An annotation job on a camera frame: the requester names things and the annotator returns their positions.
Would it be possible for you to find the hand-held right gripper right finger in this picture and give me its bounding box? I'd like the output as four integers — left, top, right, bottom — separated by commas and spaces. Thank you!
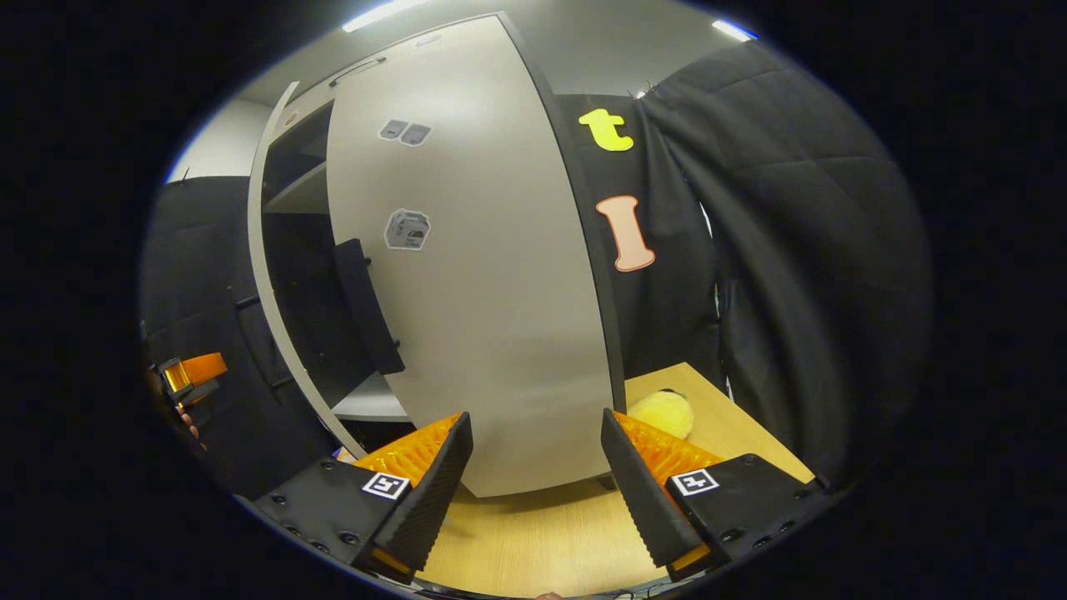
599, 407, 834, 584

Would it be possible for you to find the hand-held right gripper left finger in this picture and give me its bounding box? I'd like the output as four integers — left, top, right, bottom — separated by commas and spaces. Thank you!
254, 412, 474, 578

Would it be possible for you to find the white cabinet drawer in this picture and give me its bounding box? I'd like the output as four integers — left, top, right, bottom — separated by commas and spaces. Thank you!
278, 15, 501, 128

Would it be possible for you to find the yellow plush ball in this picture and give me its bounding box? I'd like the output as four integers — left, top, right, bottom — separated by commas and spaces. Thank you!
626, 389, 695, 441

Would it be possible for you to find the lettered black backdrop cloth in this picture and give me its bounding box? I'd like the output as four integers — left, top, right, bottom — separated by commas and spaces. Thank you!
556, 92, 728, 394

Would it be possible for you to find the quilted black backdrop cloth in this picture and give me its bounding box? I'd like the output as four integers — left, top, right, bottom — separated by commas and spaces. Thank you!
640, 39, 934, 486

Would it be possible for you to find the long ceiling light panel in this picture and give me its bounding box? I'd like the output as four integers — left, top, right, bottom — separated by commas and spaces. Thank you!
341, 0, 431, 33

